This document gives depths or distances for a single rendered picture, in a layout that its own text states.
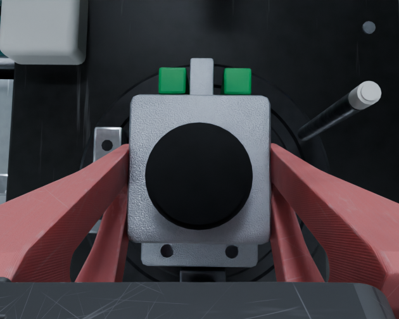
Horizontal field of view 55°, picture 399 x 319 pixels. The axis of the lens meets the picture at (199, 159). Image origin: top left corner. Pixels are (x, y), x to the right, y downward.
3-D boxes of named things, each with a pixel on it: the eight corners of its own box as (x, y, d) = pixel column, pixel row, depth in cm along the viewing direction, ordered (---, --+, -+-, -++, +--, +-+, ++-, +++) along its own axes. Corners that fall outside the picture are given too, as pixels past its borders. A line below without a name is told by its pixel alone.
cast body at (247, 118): (249, 256, 17) (280, 296, 10) (151, 254, 17) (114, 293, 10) (249, 73, 18) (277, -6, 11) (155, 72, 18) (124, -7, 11)
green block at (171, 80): (190, 118, 21) (185, 93, 16) (169, 117, 21) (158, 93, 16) (190, 97, 21) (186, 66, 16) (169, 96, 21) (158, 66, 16)
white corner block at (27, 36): (94, 75, 26) (74, 52, 22) (27, 74, 26) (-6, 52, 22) (97, 8, 26) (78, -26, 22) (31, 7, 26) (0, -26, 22)
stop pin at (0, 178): (37, 195, 27) (7, 195, 24) (19, 195, 28) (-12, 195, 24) (37, 176, 28) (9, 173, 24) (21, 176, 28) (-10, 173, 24)
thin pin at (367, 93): (311, 140, 21) (382, 103, 13) (297, 140, 21) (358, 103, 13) (311, 126, 21) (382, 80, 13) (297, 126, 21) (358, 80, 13)
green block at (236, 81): (240, 118, 21) (251, 94, 16) (219, 118, 21) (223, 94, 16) (240, 97, 21) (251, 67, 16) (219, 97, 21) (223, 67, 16)
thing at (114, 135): (126, 167, 21) (121, 164, 20) (99, 166, 21) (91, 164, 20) (128, 131, 21) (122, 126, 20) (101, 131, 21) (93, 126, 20)
